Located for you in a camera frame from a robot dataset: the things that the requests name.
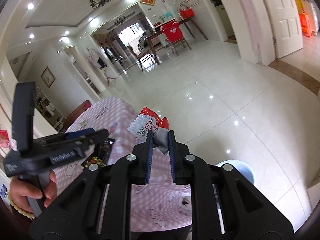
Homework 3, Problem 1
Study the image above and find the red silver snack wrapper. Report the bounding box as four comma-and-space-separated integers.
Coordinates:
127, 107, 169, 155

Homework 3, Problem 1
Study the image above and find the white blue trash bin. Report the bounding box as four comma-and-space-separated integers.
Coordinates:
216, 160, 254, 185

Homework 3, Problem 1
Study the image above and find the person's left hand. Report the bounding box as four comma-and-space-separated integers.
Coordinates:
10, 171, 57, 213

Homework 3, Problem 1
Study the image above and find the black noodle snack packet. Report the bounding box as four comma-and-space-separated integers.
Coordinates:
81, 138, 115, 168

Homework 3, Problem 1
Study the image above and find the dark red bench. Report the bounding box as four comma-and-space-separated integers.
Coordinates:
63, 100, 92, 130

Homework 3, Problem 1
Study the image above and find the white clothes rack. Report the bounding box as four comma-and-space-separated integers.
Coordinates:
35, 87, 66, 133

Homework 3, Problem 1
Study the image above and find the pink checked tablecloth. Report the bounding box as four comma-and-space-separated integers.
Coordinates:
68, 96, 192, 232

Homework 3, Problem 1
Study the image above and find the coat stand with clothes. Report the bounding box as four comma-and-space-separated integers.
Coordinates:
86, 47, 116, 86

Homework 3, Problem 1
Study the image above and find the brown wooden chair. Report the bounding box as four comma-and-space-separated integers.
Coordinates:
127, 46, 156, 72

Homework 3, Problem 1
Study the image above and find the dark wooden dining table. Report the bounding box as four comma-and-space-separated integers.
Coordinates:
146, 16, 208, 65

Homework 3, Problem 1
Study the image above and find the chair with red cover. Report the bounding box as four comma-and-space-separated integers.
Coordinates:
160, 21, 191, 56

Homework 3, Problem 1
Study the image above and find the red gift bag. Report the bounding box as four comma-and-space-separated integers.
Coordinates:
179, 4, 195, 19

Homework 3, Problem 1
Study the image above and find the white panel door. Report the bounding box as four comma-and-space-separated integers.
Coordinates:
265, 0, 303, 59

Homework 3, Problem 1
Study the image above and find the orange plastic stool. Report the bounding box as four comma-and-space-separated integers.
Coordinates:
299, 12, 313, 38

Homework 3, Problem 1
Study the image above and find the pink sheer door curtain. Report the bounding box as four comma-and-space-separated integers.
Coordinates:
240, 0, 263, 63

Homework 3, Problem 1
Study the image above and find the beaded bracelet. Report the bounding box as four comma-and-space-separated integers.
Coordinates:
7, 192, 36, 221

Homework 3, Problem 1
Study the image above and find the framed picture left wall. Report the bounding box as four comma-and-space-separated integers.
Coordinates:
41, 67, 56, 88

